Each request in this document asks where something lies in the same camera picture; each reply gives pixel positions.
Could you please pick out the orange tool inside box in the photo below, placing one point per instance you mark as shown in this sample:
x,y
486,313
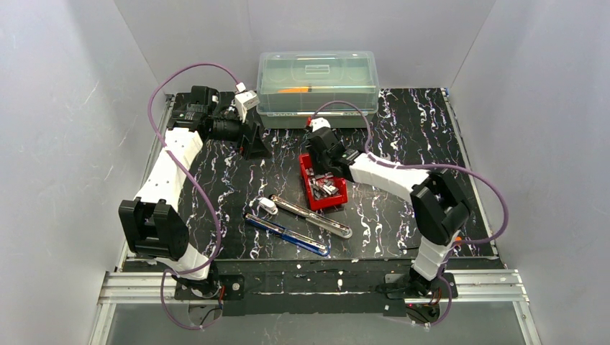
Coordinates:
x,y
299,89

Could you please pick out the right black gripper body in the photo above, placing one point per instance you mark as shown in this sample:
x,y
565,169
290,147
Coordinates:
x,y
319,168

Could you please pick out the red plastic bin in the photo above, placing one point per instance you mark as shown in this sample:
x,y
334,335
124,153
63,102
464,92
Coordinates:
x,y
306,168

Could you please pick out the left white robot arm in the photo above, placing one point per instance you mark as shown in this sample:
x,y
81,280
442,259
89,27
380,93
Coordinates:
x,y
150,220

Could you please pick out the black silver stapler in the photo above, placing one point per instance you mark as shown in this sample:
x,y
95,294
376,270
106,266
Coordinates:
x,y
332,226

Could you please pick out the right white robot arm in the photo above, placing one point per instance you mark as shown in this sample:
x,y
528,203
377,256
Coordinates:
x,y
439,203

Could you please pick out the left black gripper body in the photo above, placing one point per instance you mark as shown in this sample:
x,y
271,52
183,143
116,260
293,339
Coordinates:
x,y
245,136

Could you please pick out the blue stapler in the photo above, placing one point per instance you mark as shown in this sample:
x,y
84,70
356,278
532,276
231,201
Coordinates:
x,y
288,235

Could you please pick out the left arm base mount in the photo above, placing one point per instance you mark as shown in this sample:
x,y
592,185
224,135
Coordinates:
x,y
225,287

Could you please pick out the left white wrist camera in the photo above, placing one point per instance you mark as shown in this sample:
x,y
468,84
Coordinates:
x,y
244,101

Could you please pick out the clear plastic storage box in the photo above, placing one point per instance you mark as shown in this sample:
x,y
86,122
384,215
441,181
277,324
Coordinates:
x,y
345,88

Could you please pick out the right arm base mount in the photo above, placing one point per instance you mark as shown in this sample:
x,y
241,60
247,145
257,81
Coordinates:
x,y
412,285

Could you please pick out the pile of staple strips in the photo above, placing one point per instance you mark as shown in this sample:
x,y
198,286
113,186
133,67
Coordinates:
x,y
323,186

